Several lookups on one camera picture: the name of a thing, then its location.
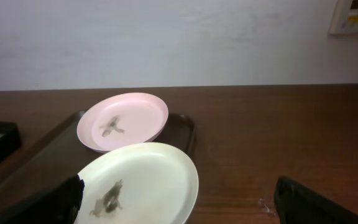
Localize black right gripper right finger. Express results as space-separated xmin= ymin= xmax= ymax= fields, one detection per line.
xmin=273 ymin=176 xmax=358 ymax=224

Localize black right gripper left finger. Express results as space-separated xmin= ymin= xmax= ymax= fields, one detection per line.
xmin=0 ymin=175 xmax=85 ymax=224

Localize cream white plate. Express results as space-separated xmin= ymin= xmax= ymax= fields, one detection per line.
xmin=75 ymin=142 xmax=199 ymax=224

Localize pink plate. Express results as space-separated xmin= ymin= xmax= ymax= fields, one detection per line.
xmin=76 ymin=93 xmax=169 ymax=153

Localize dark brown serving tray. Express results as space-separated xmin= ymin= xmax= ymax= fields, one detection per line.
xmin=0 ymin=111 xmax=196 ymax=210

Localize white wall panel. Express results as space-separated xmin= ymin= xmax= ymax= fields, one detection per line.
xmin=329 ymin=0 xmax=358 ymax=35

